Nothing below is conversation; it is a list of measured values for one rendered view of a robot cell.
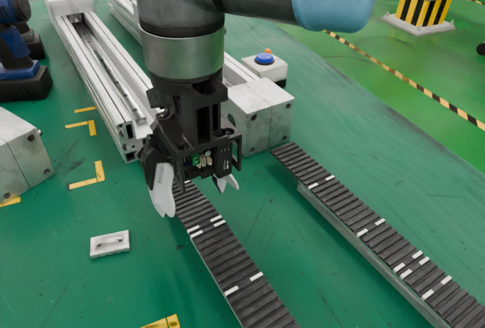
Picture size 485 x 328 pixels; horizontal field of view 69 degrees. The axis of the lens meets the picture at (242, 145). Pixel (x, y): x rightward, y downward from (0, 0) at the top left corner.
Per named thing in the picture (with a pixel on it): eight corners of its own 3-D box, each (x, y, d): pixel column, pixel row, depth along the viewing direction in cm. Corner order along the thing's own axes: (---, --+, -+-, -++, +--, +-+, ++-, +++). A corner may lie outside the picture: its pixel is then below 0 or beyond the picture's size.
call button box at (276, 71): (286, 87, 83) (289, 62, 79) (252, 97, 79) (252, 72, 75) (267, 74, 89) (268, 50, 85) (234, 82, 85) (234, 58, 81)
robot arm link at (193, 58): (128, 15, 32) (207, 3, 36) (136, 61, 35) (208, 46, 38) (156, 45, 27) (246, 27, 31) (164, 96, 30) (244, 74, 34)
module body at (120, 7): (263, 118, 73) (265, 81, 68) (221, 131, 69) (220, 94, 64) (138, 9, 126) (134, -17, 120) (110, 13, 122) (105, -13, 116)
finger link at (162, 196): (154, 246, 41) (172, 184, 37) (138, 212, 45) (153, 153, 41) (178, 240, 43) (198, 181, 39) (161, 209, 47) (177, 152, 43)
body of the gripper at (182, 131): (180, 199, 37) (169, 100, 29) (151, 153, 42) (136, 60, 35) (242, 174, 40) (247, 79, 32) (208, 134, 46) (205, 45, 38)
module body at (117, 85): (179, 146, 65) (174, 108, 60) (125, 164, 61) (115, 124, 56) (83, 16, 118) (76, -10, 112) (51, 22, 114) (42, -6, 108)
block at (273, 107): (299, 136, 68) (305, 94, 62) (245, 157, 63) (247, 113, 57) (272, 114, 74) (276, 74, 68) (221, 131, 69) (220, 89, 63)
